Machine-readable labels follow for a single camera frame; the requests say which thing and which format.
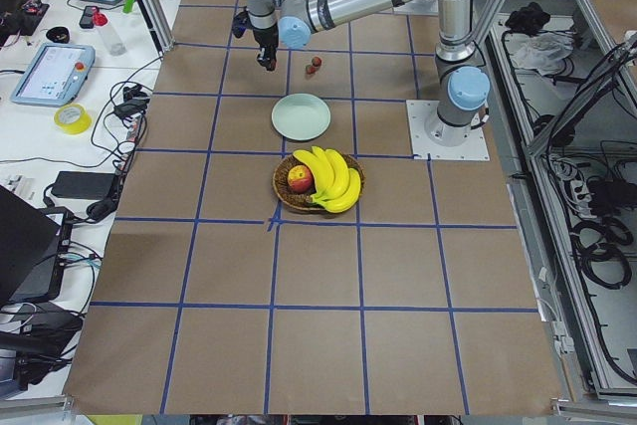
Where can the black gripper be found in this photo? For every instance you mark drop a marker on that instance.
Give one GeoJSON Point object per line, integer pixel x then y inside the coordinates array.
{"type": "Point", "coordinates": [262, 38]}

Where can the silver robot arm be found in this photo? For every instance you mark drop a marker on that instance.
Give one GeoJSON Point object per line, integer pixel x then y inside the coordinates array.
{"type": "Point", "coordinates": [464, 86]}

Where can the light green plate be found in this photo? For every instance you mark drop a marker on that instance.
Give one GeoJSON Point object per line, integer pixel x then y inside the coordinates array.
{"type": "Point", "coordinates": [301, 117]}

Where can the red apple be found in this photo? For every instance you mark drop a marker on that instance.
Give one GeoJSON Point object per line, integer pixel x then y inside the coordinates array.
{"type": "Point", "coordinates": [300, 179]}

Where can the wicker fruit basket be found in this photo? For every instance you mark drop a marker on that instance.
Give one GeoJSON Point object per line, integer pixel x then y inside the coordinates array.
{"type": "Point", "coordinates": [298, 201]}

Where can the yellow banana bunch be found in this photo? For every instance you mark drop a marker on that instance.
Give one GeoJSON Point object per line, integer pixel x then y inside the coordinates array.
{"type": "Point", "coordinates": [337, 185]}

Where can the red capped plastic bottle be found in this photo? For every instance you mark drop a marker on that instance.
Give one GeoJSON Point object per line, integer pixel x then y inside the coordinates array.
{"type": "Point", "coordinates": [111, 39]}

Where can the yellow tape roll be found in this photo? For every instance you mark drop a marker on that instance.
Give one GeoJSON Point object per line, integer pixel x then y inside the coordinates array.
{"type": "Point", "coordinates": [72, 119]}

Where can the black laptop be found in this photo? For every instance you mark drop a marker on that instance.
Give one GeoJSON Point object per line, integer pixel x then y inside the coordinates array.
{"type": "Point", "coordinates": [33, 243]}

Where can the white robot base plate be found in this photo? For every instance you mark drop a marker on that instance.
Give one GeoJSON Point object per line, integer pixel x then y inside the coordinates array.
{"type": "Point", "coordinates": [432, 139]}

